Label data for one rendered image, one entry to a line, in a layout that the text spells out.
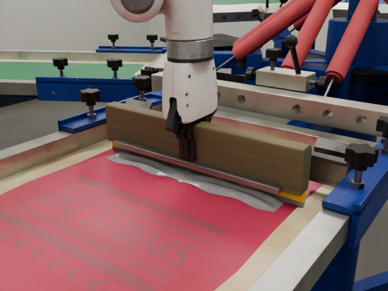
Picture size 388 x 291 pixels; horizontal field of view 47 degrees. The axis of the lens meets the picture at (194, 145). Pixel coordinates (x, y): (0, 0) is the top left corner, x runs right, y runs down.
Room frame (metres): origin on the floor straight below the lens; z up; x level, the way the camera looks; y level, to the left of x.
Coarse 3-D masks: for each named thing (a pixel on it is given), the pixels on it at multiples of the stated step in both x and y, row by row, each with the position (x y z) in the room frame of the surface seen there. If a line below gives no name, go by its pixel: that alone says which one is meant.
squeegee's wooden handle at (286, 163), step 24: (120, 120) 0.80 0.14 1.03; (144, 120) 0.76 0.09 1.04; (144, 144) 0.76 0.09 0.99; (168, 144) 0.73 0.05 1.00; (216, 144) 0.67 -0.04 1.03; (240, 144) 0.64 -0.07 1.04; (264, 144) 0.62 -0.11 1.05; (288, 144) 0.60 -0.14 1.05; (240, 168) 0.64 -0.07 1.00; (264, 168) 0.62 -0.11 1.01; (288, 168) 0.59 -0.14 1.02; (288, 192) 0.59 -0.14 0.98
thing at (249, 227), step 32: (160, 192) 0.64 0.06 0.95; (192, 192) 0.64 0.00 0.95; (224, 224) 0.55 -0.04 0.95; (256, 224) 0.55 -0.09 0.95; (224, 256) 0.47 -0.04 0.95; (0, 288) 0.41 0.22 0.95; (32, 288) 0.41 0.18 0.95; (64, 288) 0.41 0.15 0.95; (160, 288) 0.41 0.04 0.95; (192, 288) 0.41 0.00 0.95
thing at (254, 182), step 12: (120, 144) 0.78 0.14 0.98; (132, 144) 0.77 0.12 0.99; (156, 156) 0.73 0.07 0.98; (168, 156) 0.71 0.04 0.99; (192, 168) 0.68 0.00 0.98; (204, 168) 0.67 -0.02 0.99; (216, 168) 0.66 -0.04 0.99; (240, 180) 0.63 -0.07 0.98; (252, 180) 0.62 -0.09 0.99; (276, 192) 0.59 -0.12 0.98
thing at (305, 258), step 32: (96, 128) 0.87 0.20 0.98; (256, 128) 0.88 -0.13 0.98; (288, 128) 0.86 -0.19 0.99; (0, 160) 0.70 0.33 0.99; (32, 160) 0.75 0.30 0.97; (320, 224) 0.48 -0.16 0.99; (288, 256) 0.42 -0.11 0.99; (320, 256) 0.42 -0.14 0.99; (256, 288) 0.36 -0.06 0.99; (288, 288) 0.36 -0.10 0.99
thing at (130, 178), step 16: (96, 160) 0.78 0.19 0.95; (48, 176) 0.71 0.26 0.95; (64, 176) 0.71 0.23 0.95; (80, 176) 0.71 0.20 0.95; (96, 176) 0.71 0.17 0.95; (112, 176) 0.71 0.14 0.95; (128, 176) 0.71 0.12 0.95; (144, 176) 0.71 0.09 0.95; (160, 176) 0.71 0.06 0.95; (16, 192) 0.64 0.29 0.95; (32, 192) 0.64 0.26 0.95; (144, 192) 0.64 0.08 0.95; (0, 208) 0.59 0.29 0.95; (0, 256) 0.47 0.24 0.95; (16, 256) 0.47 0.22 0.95; (0, 272) 0.44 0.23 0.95; (16, 272) 0.44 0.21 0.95
